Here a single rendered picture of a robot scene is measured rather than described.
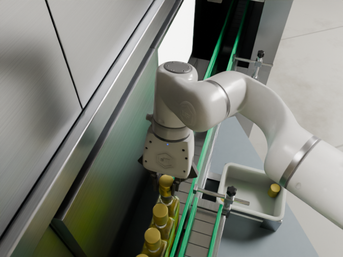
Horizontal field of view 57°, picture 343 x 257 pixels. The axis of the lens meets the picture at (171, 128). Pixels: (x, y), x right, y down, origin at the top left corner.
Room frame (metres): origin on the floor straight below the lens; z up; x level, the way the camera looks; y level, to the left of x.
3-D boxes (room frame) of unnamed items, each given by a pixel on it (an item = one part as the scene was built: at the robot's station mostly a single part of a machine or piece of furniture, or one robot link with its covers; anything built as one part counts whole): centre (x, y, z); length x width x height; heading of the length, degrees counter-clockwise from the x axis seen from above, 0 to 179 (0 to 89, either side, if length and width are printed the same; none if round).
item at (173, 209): (0.34, 0.01, 0.99); 0.06 x 0.06 x 0.21; 72
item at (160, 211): (0.29, 0.02, 1.14); 0.04 x 0.04 x 0.04
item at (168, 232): (0.29, 0.03, 0.99); 0.06 x 0.06 x 0.21; 72
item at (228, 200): (0.42, -0.15, 0.95); 0.17 x 0.03 x 0.12; 73
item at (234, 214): (0.51, -0.25, 0.79); 0.27 x 0.17 x 0.08; 73
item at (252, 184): (0.50, -0.28, 0.80); 0.22 x 0.17 x 0.09; 73
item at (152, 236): (0.23, 0.04, 1.14); 0.04 x 0.04 x 0.04
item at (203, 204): (0.43, -0.13, 0.85); 0.09 x 0.04 x 0.07; 73
